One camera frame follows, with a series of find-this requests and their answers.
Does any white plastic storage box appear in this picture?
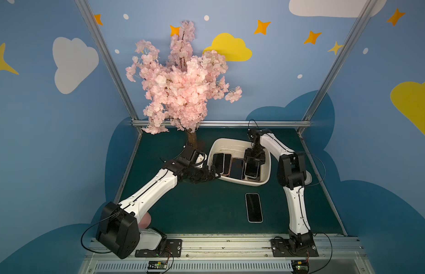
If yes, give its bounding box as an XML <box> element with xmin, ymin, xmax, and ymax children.
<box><xmin>207</xmin><ymin>138</ymin><xmax>272</xmax><ymax>187</ymax></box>

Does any phone light pink case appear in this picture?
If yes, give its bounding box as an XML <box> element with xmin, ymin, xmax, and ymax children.
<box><xmin>229</xmin><ymin>158</ymin><xmax>244</xmax><ymax>180</ymax></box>

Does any phone white case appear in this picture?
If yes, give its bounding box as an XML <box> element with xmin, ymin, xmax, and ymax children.
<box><xmin>245</xmin><ymin>193</ymin><xmax>263</xmax><ymax>223</ymax></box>

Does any phone beige case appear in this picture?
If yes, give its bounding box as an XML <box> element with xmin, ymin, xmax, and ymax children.
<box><xmin>244</xmin><ymin>159</ymin><xmax>260</xmax><ymax>180</ymax></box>

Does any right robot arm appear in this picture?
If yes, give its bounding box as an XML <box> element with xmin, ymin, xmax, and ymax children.
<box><xmin>248</xmin><ymin>128</ymin><xmax>314</xmax><ymax>253</ymax></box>

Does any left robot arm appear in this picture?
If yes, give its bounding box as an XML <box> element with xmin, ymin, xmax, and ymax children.
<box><xmin>95</xmin><ymin>161</ymin><xmax>220</xmax><ymax>259</ymax></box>

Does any phone salmon case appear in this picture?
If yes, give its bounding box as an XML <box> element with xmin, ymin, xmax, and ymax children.
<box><xmin>222</xmin><ymin>154</ymin><xmax>232</xmax><ymax>176</ymax></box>

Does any white round lid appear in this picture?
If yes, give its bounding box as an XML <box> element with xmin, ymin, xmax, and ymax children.
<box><xmin>304</xmin><ymin>171</ymin><xmax>312</xmax><ymax>186</ymax></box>

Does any pink spray bottle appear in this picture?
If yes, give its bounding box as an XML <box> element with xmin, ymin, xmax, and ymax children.
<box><xmin>138</xmin><ymin>212</ymin><xmax>151</xmax><ymax>229</ymax></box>

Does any pink cherry blossom tree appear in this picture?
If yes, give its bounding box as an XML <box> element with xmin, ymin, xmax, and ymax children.
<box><xmin>126</xmin><ymin>21</ymin><xmax>242</xmax><ymax>148</ymax></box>

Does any left circuit board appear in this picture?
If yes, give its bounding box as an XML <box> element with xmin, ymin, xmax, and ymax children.
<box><xmin>147</xmin><ymin>261</ymin><xmax>168</xmax><ymax>271</ymax></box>

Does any circuit board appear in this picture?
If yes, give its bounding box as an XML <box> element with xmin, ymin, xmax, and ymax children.
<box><xmin>147</xmin><ymin>261</ymin><xmax>168</xmax><ymax>271</ymax></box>
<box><xmin>291</xmin><ymin>260</ymin><xmax>309</xmax><ymax>274</ymax></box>

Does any right circuit board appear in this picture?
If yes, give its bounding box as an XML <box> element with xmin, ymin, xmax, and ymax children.
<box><xmin>291</xmin><ymin>260</ymin><xmax>309</xmax><ymax>274</ymax></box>

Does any brown tree base plate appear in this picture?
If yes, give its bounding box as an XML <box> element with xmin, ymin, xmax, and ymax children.
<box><xmin>182</xmin><ymin>140</ymin><xmax>198</xmax><ymax>155</ymax></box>

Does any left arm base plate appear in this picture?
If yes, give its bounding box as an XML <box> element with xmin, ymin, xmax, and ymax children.
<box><xmin>135</xmin><ymin>239</ymin><xmax>183</xmax><ymax>258</ymax></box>

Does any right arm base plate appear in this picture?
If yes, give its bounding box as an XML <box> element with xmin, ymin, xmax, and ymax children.
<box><xmin>270</xmin><ymin>236</ymin><xmax>319</xmax><ymax>258</ymax></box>

